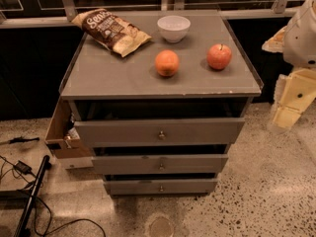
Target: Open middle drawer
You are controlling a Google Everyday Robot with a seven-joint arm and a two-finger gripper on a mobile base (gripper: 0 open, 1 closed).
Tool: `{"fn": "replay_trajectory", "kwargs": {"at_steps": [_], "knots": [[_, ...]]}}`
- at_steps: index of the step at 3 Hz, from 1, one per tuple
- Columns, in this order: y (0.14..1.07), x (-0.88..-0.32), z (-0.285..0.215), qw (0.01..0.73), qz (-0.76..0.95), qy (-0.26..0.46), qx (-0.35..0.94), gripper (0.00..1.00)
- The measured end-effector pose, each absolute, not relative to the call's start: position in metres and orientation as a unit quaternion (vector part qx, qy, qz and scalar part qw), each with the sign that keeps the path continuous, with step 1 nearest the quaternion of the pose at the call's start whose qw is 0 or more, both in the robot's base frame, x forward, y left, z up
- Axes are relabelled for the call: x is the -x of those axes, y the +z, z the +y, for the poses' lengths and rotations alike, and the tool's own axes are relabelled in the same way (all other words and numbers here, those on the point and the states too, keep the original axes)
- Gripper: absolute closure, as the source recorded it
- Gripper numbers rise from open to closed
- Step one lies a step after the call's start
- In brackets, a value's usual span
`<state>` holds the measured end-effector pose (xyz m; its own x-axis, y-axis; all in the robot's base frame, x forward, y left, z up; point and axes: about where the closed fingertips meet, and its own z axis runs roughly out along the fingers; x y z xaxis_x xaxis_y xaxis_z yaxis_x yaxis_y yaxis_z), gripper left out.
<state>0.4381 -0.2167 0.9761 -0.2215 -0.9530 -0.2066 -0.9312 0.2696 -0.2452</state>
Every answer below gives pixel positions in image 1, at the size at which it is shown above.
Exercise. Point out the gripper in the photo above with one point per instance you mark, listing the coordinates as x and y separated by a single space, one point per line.
300 39

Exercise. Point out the grey drawer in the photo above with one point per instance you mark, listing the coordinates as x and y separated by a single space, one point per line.
159 132
159 164
160 187

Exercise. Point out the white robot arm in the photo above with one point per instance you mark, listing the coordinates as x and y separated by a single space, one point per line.
296 42

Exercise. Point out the grey drawer cabinet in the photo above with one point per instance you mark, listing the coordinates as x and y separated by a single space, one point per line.
104 86

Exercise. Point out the grey top drawer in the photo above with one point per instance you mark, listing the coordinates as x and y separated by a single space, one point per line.
159 132

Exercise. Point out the grey bottom drawer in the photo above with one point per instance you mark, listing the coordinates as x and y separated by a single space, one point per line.
160 187

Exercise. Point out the red apple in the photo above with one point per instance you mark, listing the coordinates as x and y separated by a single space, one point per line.
219 56

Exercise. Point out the metal window railing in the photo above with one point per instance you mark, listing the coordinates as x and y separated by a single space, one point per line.
148 7

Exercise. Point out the orange fruit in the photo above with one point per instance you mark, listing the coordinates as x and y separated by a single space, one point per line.
167 63

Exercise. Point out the white bowl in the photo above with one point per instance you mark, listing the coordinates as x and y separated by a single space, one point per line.
173 28

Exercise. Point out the brown chip bag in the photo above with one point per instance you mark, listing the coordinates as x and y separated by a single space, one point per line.
111 31

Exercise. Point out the cardboard box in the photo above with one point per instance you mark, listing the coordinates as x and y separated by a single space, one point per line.
58 139

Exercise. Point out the black pole on floor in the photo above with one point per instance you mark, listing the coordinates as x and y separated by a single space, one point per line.
31 196

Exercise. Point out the black power adapter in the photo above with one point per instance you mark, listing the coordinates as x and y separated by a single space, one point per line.
23 167

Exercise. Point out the black tool on floor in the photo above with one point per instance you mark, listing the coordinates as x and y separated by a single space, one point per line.
19 140

